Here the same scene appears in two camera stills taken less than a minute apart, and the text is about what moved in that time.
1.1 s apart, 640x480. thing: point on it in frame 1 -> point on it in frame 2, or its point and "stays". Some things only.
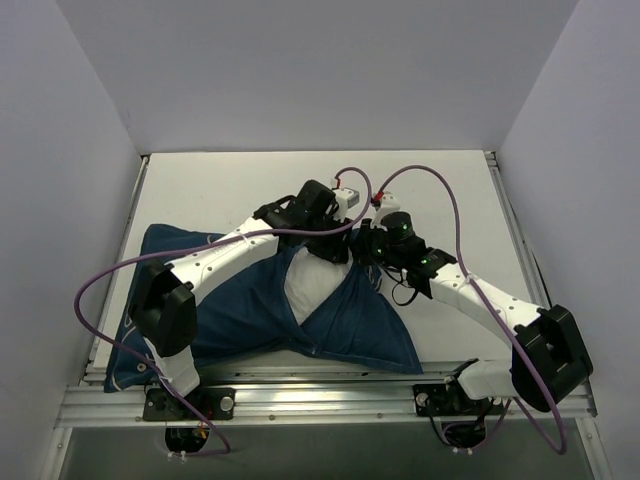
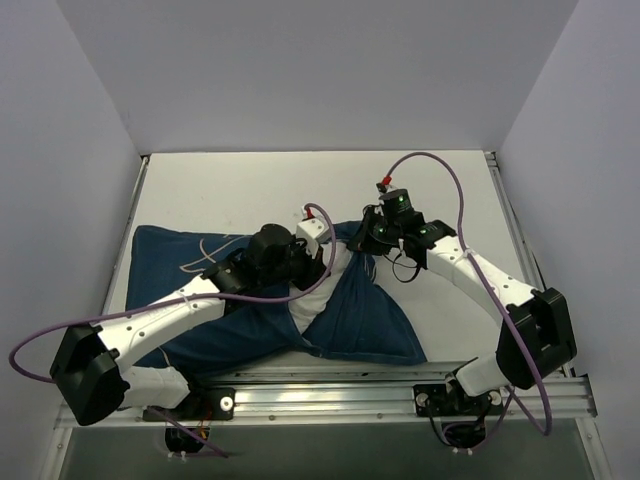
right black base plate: (436, 400) stays
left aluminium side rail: (113, 278) stays
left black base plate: (161, 404) stays
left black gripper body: (333, 248) -> (310, 268)
